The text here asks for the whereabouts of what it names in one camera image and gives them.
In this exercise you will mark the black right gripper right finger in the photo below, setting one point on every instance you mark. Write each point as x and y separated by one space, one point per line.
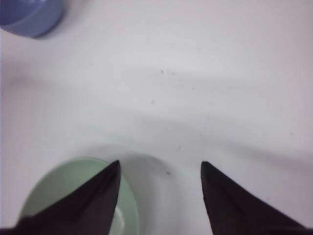
232 210

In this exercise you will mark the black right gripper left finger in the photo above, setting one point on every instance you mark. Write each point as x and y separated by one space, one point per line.
88 210

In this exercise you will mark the green bowl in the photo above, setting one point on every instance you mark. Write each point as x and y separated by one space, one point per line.
68 176

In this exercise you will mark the blue bowl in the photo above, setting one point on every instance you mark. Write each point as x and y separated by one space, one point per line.
30 18

